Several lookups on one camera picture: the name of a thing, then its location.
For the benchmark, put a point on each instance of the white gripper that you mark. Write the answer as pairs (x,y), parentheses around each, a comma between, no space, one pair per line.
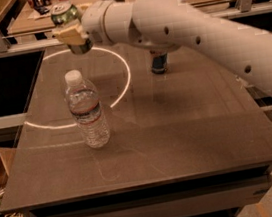
(92,20)

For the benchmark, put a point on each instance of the green soda can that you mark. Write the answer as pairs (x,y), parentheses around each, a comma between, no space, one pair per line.
(66,14)

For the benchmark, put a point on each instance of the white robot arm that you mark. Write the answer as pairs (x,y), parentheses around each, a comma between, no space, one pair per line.
(165,25)

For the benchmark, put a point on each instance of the blue silver energy drink can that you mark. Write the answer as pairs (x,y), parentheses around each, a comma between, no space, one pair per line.
(159,62)

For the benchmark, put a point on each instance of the clear plastic water bottle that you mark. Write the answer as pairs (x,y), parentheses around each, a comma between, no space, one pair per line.
(85,107)

